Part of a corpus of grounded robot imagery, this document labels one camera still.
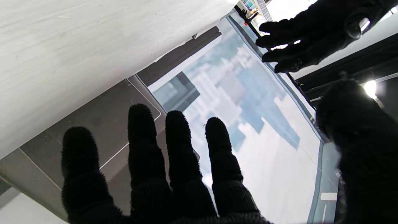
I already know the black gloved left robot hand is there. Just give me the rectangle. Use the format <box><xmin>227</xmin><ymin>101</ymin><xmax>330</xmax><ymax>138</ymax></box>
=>
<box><xmin>255</xmin><ymin>0</ymin><xmax>398</xmax><ymax>74</ymax></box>

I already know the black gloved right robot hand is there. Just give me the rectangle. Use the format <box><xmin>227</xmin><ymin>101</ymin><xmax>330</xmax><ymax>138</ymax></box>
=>
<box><xmin>61</xmin><ymin>78</ymin><xmax>398</xmax><ymax>224</ymax></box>

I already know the ceiling light strip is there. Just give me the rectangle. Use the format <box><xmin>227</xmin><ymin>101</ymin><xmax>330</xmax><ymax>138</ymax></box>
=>
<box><xmin>363</xmin><ymin>80</ymin><xmax>378</xmax><ymax>99</ymax></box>

